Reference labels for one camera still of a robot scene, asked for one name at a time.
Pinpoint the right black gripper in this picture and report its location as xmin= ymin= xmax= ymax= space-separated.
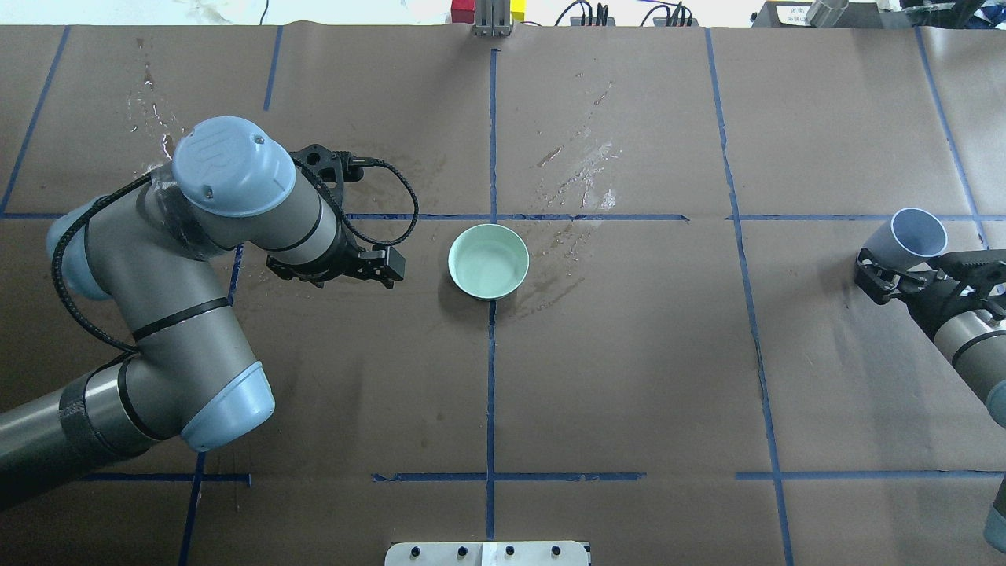
xmin=903 ymin=248 xmax=1005 ymax=340

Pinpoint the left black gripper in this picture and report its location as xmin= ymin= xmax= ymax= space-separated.
xmin=266 ymin=232 xmax=406 ymax=288

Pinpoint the light blue plastic cup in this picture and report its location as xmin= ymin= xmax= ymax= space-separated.
xmin=865 ymin=208 xmax=948 ymax=271

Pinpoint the mint green bowl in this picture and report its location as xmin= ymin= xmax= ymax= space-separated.
xmin=448 ymin=223 xmax=531 ymax=301

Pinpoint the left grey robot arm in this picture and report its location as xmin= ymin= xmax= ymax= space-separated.
xmin=2 ymin=116 xmax=406 ymax=509

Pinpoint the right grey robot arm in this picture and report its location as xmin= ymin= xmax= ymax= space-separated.
xmin=902 ymin=248 xmax=1005 ymax=428

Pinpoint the brown paper table cover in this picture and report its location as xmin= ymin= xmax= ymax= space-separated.
xmin=2 ymin=22 xmax=1004 ymax=565

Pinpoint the coloured cube stack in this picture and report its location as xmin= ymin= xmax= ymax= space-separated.
xmin=448 ymin=1 xmax=527 ymax=25

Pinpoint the small metal cylinder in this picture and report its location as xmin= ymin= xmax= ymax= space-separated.
xmin=804 ymin=0 xmax=850 ymax=28

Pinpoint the black power strip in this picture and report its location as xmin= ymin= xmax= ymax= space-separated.
xmin=540 ymin=1 xmax=695 ymax=28

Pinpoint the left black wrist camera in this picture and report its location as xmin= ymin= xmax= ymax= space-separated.
xmin=290 ymin=144 xmax=373 ymax=183

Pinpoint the aluminium frame post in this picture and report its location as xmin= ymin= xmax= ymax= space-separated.
xmin=472 ymin=0 xmax=513 ymax=37

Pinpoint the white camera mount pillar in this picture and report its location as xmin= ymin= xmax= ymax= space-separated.
xmin=384 ymin=540 xmax=592 ymax=565

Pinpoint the left black camera cable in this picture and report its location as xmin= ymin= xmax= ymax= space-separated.
xmin=52 ymin=157 xmax=420 ymax=355

